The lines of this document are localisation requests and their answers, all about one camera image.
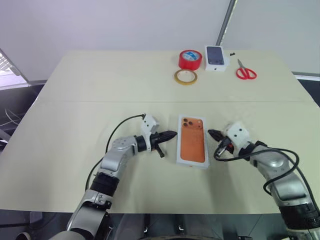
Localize red handled scissors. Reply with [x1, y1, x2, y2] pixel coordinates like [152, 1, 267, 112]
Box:
[235, 58, 258, 81]

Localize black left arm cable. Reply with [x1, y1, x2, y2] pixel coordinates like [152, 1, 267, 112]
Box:
[84, 113, 147, 192]

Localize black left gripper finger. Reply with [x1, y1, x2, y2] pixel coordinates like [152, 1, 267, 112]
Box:
[161, 134, 178, 144]
[159, 130, 179, 139]

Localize grey vertical wall strip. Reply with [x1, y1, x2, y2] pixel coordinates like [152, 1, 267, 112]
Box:
[215, 0, 237, 47]

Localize grey window frame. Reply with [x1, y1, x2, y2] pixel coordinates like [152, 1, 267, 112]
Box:
[0, 48, 47, 88]

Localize black shoe with white sole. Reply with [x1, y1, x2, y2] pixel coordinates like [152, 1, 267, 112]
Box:
[15, 230, 31, 240]

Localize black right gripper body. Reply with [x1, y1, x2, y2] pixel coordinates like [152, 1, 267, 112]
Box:
[214, 136, 235, 159]

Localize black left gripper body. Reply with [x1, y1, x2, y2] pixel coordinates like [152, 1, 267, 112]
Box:
[149, 132, 165, 159]

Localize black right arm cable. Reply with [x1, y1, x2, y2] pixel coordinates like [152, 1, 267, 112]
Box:
[213, 141, 320, 210]

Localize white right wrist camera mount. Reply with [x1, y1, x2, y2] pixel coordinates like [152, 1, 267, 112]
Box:
[222, 121, 251, 151]

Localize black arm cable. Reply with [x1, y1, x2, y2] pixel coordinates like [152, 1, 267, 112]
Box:
[213, 141, 320, 210]
[84, 113, 147, 192]

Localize red tape roll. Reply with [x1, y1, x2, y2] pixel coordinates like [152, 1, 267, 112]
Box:
[178, 49, 203, 70]

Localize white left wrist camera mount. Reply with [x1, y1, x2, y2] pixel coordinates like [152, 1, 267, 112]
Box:
[140, 113, 161, 152]

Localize white box with dark phone print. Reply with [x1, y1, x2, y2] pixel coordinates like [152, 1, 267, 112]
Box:
[204, 44, 231, 73]

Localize white phone box lid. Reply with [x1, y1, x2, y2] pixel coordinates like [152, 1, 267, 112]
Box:
[175, 114, 211, 171]

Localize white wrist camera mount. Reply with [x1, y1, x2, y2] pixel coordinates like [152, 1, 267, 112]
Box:
[222, 121, 251, 151]
[140, 113, 161, 152]

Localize white loose cables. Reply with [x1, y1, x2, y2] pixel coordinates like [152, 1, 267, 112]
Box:
[2, 106, 23, 126]

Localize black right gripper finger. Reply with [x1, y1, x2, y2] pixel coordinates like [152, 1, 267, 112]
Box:
[207, 128, 227, 139]
[209, 132, 225, 145]

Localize grey wall ledge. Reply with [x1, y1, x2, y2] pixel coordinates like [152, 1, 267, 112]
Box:
[291, 70, 320, 82]

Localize yellow tape roll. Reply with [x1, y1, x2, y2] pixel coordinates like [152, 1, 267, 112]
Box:
[173, 68, 199, 87]

